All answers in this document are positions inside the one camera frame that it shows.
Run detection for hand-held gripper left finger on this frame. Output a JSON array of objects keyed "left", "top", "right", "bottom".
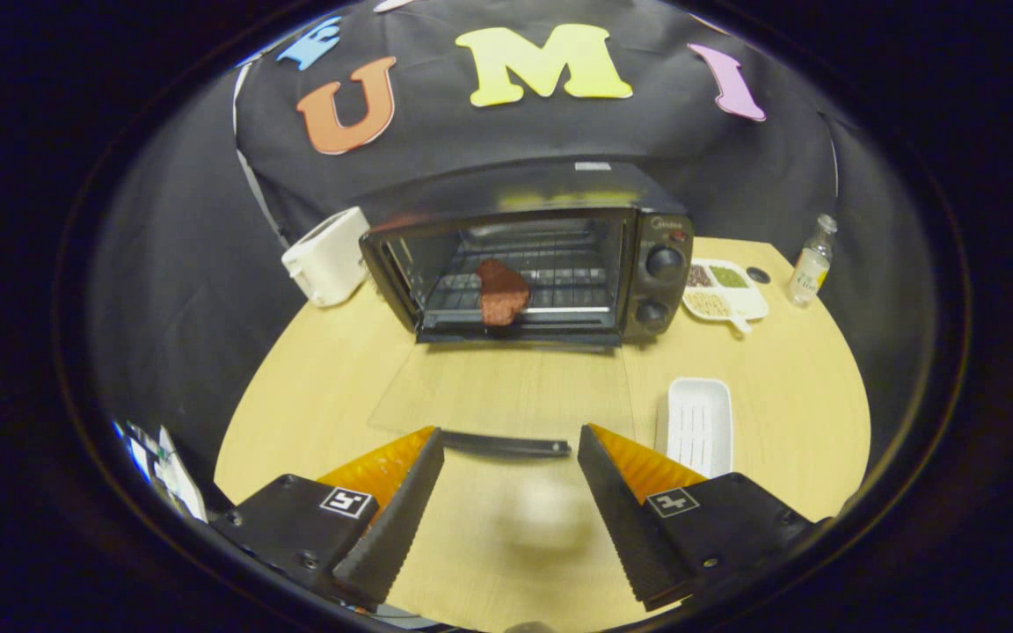
[{"left": 212, "top": 426, "right": 446, "bottom": 609}]

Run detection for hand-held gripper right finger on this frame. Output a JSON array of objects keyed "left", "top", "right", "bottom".
[{"left": 577, "top": 424, "right": 815, "bottom": 612}]

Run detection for brown meat piece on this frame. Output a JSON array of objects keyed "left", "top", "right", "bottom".
[{"left": 474, "top": 258, "right": 531, "bottom": 327}]

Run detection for black toaster oven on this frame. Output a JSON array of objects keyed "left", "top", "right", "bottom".
[{"left": 359, "top": 161, "right": 695, "bottom": 459}]

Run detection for white bread toaster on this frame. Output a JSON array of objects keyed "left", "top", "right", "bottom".
[{"left": 281, "top": 207, "right": 372, "bottom": 308}]

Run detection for white foam tray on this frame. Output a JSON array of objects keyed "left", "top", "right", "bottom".
[{"left": 654, "top": 377, "right": 734, "bottom": 480}]

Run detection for white and blue papers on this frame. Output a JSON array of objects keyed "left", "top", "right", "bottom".
[{"left": 111, "top": 420, "right": 208, "bottom": 524}]

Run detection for white divided dish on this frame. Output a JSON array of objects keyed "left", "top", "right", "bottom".
[{"left": 682, "top": 258, "right": 770, "bottom": 336}]

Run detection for clear glass bottle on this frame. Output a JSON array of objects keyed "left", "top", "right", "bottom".
[{"left": 788, "top": 214, "right": 839, "bottom": 308}]

